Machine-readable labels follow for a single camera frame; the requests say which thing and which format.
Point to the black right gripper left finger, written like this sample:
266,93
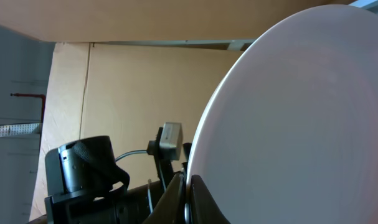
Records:
170,207

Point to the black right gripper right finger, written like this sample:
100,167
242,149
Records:
202,206

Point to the large white plate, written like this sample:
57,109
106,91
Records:
290,135

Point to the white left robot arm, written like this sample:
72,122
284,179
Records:
85,185

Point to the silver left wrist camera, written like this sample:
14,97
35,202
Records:
171,141

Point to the red wall pipe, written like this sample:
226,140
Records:
40,98

